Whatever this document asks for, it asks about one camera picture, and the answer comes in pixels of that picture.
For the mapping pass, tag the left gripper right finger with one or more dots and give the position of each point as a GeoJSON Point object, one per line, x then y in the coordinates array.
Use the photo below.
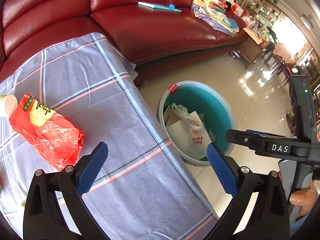
{"type": "Point", "coordinates": [270, 216]}

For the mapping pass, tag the teal round trash bin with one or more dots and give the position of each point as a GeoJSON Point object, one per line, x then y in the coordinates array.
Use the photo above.
{"type": "Point", "coordinates": [195, 115]}

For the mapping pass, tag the small ball under sofa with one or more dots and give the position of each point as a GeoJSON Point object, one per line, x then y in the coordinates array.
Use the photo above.
{"type": "Point", "coordinates": [235, 54]}

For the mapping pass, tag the green white cylindrical container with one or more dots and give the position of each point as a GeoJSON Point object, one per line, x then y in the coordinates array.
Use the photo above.
{"type": "Point", "coordinates": [8, 104]}

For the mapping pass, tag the dark red leather sofa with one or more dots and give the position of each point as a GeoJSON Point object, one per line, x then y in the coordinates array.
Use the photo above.
{"type": "Point", "coordinates": [157, 41]}

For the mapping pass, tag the wooden side table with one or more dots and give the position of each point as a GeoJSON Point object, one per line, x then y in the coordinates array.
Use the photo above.
{"type": "Point", "coordinates": [251, 48]}

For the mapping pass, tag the white plastic bag red print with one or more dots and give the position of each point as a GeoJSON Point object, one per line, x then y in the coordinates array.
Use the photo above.
{"type": "Point", "coordinates": [192, 127]}

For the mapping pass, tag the person's right hand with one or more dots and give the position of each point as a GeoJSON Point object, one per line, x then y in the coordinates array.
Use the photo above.
{"type": "Point", "coordinates": [306, 199]}

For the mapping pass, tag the red plastic snack bag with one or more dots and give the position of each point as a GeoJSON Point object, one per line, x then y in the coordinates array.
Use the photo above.
{"type": "Point", "coordinates": [54, 137]}

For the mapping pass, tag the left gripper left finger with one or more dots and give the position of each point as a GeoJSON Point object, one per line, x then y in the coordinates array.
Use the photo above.
{"type": "Point", "coordinates": [43, 218]}

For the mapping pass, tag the teal white book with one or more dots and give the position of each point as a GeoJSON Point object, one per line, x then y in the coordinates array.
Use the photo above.
{"type": "Point", "coordinates": [170, 8]}

